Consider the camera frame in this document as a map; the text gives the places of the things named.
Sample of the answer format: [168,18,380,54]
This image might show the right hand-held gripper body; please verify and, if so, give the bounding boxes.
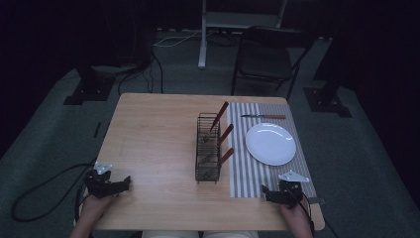
[267,170,311,210]

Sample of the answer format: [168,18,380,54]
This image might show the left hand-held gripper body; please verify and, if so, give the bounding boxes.
[84,161,124,199]

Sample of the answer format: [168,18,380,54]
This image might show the person's left hand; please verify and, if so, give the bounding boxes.
[77,193,117,230]

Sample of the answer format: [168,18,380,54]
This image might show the person's right hand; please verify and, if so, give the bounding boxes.
[278,201,314,238]

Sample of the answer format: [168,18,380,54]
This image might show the grey striped placemat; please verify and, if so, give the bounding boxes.
[227,101,318,199]

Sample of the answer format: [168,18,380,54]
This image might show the white round plate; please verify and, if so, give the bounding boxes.
[245,122,297,167]

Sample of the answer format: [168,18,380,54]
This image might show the black stand base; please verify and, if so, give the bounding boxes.
[62,64,117,106]
[302,78,353,119]

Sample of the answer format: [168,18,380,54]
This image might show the black folding chair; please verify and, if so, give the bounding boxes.
[230,25,315,101]

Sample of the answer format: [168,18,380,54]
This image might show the white metal stand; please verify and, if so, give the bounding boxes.
[197,0,289,70]

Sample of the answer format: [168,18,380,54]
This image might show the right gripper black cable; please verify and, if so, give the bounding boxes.
[288,189,316,238]

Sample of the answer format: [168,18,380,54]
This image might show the wooden handled utensil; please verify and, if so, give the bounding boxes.
[219,147,235,166]
[217,123,235,147]

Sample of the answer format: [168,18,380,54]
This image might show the thick black cable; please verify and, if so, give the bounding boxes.
[11,161,97,223]

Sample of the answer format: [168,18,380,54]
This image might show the black wire cutlery rack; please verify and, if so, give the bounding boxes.
[194,112,222,184]

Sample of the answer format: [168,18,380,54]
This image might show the wooden handled knife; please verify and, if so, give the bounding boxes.
[239,113,287,120]

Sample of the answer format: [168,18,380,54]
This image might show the wooden handled fork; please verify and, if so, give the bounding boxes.
[201,100,230,144]

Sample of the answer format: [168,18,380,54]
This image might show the thin black floor cables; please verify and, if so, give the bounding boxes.
[116,52,164,97]

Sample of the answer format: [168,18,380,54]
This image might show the white floor cable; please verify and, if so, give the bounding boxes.
[153,29,203,49]

